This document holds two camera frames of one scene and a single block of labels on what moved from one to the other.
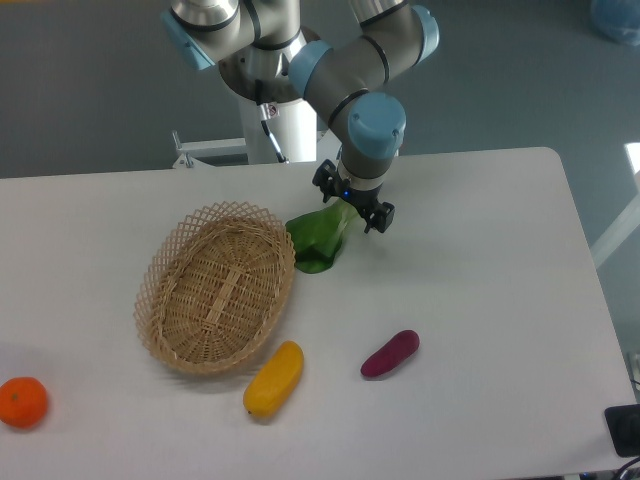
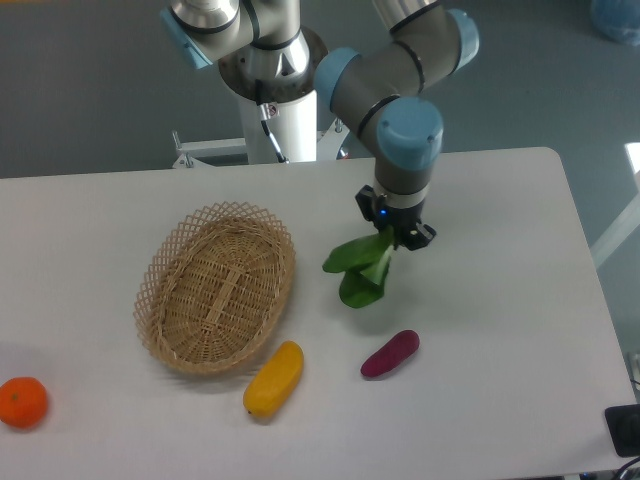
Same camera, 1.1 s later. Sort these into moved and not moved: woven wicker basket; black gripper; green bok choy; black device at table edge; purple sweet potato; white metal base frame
Moved: green bok choy; black gripper
Not moved: purple sweet potato; woven wicker basket; white metal base frame; black device at table edge
